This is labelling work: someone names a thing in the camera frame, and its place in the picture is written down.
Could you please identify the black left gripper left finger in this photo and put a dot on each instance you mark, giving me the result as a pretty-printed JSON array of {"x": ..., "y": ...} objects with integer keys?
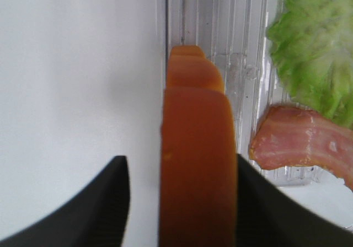
[{"x": 96, "y": 216}]

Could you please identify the left clear plastic container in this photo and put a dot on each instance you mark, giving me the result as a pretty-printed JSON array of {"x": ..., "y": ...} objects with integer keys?
[{"x": 233, "y": 34}]

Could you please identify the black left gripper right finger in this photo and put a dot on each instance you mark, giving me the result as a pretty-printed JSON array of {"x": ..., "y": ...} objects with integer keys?
[{"x": 267, "y": 217}]

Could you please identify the bacon strip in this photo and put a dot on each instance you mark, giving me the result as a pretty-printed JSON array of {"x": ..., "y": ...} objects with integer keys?
[{"x": 292, "y": 137}]

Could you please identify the bread slice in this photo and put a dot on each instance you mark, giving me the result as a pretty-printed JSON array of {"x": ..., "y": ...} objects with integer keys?
[{"x": 199, "y": 167}]

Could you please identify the green lettuce leaf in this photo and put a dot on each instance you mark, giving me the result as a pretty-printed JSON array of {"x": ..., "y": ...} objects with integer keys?
[{"x": 312, "y": 52}]

